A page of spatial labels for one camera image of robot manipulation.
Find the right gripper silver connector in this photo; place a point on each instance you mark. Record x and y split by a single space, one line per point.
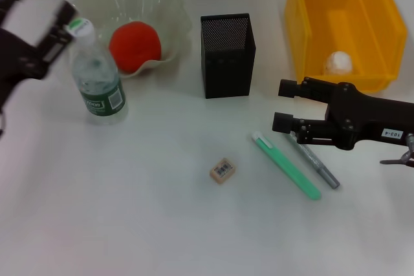
410 143

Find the silver marker pen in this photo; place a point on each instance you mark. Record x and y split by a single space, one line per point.
320 167

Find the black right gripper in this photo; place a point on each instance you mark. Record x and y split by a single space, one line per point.
365 117

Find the green pen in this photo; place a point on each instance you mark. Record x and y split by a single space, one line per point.
284 163

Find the white paper ball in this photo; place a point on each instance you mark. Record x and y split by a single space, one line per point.
339 62

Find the yellow plastic bin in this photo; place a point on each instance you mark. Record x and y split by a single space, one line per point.
307 30

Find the black mesh pen holder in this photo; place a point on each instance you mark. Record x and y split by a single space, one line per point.
226 66

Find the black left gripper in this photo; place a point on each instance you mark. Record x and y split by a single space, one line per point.
16 59

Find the beige eraser with barcode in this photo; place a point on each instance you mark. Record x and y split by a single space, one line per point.
221 171

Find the clear green-label water bottle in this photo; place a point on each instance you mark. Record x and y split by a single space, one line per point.
97 88

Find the red round ball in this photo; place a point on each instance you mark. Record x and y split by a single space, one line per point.
136 46

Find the clear wavy glass fruit plate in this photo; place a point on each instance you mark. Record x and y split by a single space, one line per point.
145 1

